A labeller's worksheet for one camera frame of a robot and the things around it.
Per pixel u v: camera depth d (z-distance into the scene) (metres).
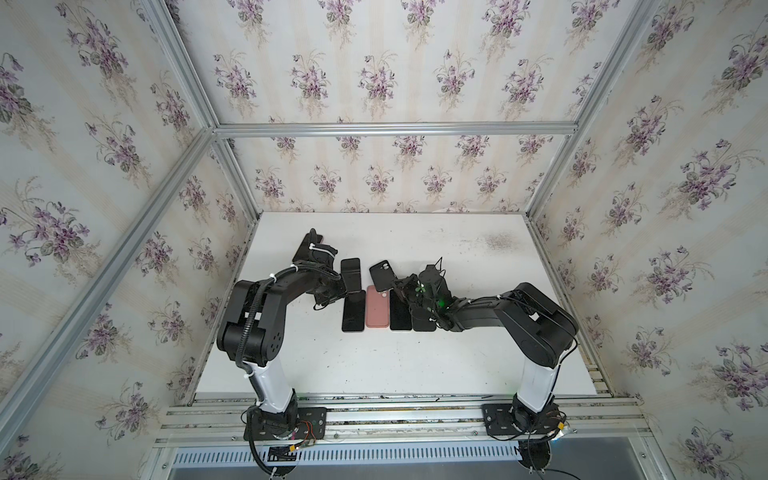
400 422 0.75
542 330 0.50
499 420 0.73
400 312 0.94
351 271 1.02
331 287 0.83
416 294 0.81
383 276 0.99
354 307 0.93
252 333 0.44
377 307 0.93
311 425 0.72
